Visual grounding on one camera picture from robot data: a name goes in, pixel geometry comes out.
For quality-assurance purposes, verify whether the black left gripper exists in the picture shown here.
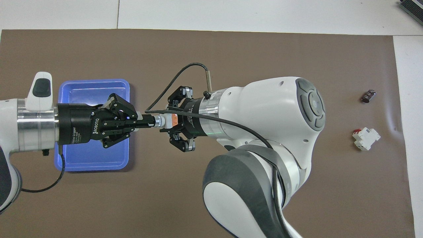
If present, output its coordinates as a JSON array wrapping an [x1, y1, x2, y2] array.
[[57, 93, 156, 149]]

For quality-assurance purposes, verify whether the grey ribbed device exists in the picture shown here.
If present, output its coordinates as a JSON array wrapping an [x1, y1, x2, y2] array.
[[398, 0, 423, 25]]

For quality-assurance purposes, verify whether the black terminal block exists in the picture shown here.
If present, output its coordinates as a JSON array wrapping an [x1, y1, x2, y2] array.
[[361, 89, 377, 103]]

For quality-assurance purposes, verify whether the orange and white switch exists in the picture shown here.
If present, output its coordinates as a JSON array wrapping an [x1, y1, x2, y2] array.
[[153, 113, 179, 128]]

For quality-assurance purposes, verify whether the white and red circuit breaker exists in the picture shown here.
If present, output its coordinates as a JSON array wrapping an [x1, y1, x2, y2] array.
[[352, 127, 381, 151]]

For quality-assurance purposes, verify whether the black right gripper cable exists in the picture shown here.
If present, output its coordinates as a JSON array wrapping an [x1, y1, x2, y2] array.
[[145, 63, 293, 238]]

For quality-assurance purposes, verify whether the brown table mat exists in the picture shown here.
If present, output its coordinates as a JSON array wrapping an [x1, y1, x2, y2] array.
[[0, 29, 416, 238]]

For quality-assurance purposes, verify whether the blue plastic tray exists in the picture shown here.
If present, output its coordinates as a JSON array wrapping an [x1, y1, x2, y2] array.
[[54, 79, 131, 172]]

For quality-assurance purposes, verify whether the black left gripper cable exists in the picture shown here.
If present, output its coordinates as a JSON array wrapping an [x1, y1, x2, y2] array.
[[21, 145, 66, 193]]

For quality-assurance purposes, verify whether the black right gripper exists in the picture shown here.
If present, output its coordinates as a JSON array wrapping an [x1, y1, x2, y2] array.
[[160, 86, 207, 152]]

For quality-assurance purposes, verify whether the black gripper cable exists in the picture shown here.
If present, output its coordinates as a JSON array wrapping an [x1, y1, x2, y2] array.
[[145, 63, 293, 238], [21, 145, 66, 193]]

